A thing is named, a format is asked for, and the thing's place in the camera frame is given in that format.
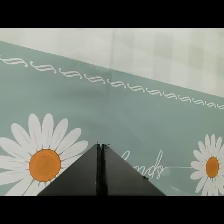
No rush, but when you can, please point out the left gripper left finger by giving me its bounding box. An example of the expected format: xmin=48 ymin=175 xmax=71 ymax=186
xmin=37 ymin=143 xmax=101 ymax=197

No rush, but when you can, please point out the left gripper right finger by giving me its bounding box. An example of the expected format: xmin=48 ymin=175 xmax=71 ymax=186
xmin=100 ymin=143 xmax=166 ymax=197

